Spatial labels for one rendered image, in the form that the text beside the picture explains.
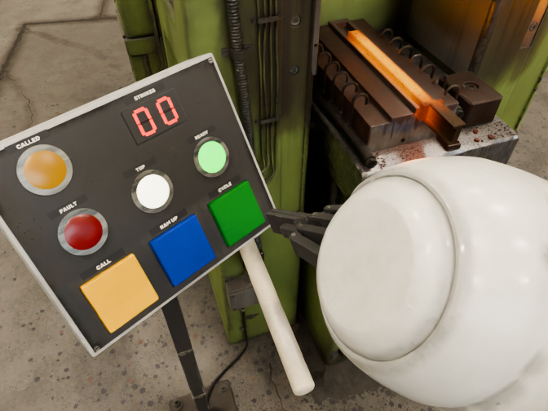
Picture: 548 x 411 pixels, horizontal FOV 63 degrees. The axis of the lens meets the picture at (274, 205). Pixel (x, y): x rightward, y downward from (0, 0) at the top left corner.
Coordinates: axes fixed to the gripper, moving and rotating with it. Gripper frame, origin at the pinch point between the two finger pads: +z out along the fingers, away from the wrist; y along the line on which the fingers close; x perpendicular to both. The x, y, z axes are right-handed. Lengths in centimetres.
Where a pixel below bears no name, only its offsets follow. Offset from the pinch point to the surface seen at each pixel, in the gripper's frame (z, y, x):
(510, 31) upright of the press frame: 7, 80, 1
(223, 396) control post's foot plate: 75, -1, -80
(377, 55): 25, 55, 7
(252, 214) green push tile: 12.5, 2.3, -1.9
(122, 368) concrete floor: 104, -19, -65
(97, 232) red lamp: 13.0, -18.3, 8.2
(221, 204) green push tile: 12.5, -1.7, 2.4
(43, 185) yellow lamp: 13.1, -20.7, 16.2
